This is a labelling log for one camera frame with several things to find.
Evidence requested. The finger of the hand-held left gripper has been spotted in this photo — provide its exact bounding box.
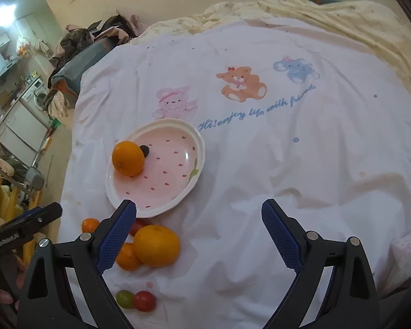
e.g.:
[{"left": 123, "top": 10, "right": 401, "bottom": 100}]
[
  {"left": 0, "top": 207, "right": 43, "bottom": 228},
  {"left": 19, "top": 202, "right": 63, "bottom": 235}
]

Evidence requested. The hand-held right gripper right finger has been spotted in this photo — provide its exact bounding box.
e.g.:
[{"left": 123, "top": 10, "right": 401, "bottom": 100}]
[{"left": 261, "top": 199, "right": 381, "bottom": 329}]

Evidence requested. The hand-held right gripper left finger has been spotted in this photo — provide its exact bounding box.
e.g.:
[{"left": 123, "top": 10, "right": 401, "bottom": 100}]
[{"left": 16, "top": 199, "right": 138, "bottom": 329}]

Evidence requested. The small mandarin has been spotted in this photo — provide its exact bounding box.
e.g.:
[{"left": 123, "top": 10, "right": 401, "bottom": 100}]
[
  {"left": 116, "top": 243, "right": 142, "bottom": 271},
  {"left": 81, "top": 218, "right": 101, "bottom": 234}
]

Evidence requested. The red cherry tomato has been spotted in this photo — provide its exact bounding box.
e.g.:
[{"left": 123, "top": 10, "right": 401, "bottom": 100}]
[
  {"left": 128, "top": 218, "right": 148, "bottom": 237},
  {"left": 133, "top": 291, "right": 157, "bottom": 312}
]

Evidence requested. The large yellowish orange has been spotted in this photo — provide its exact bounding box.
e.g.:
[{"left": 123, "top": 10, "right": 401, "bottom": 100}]
[{"left": 133, "top": 225, "right": 181, "bottom": 268}]

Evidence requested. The green cherry tomato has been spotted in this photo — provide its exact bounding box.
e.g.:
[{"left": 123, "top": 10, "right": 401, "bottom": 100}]
[{"left": 116, "top": 290, "right": 136, "bottom": 309}]

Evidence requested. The pink dotted plate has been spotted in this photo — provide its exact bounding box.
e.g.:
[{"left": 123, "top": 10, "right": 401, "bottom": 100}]
[{"left": 105, "top": 118, "right": 206, "bottom": 219}]

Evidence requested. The person's left hand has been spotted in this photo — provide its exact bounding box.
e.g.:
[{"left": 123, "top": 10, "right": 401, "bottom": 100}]
[{"left": 0, "top": 260, "right": 26, "bottom": 307}]

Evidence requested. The wooden rack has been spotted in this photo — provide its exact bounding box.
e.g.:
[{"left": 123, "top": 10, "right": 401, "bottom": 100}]
[{"left": 0, "top": 171, "right": 43, "bottom": 264}]

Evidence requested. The grey metal box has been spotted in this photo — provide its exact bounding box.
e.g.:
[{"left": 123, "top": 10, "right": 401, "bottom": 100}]
[{"left": 25, "top": 167, "right": 45, "bottom": 190}]

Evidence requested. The white printed blanket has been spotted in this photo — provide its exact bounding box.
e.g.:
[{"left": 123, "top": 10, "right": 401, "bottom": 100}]
[{"left": 60, "top": 17, "right": 411, "bottom": 329}]

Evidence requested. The white cabinet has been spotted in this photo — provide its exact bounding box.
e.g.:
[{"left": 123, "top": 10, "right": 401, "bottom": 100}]
[{"left": 0, "top": 99, "right": 48, "bottom": 165}]

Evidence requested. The floral cloth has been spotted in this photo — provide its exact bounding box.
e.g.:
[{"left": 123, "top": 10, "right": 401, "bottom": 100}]
[{"left": 43, "top": 89, "right": 78, "bottom": 119}]

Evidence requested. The white washing machine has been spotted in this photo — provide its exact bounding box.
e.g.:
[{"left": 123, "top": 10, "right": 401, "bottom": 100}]
[{"left": 21, "top": 77, "right": 52, "bottom": 120}]

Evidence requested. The pink dotted cloth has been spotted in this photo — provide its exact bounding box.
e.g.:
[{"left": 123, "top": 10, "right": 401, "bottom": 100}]
[{"left": 390, "top": 224, "right": 411, "bottom": 297}]

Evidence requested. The blue-grey cushion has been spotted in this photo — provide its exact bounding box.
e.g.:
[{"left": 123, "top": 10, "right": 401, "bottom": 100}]
[{"left": 50, "top": 36, "right": 119, "bottom": 91}]

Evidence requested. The pile of clothes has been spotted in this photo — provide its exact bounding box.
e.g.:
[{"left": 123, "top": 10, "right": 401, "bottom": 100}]
[{"left": 48, "top": 10, "right": 144, "bottom": 72}]

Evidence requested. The pale yellow blanket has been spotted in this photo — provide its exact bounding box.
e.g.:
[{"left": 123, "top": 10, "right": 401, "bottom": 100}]
[{"left": 128, "top": 0, "right": 411, "bottom": 97}]

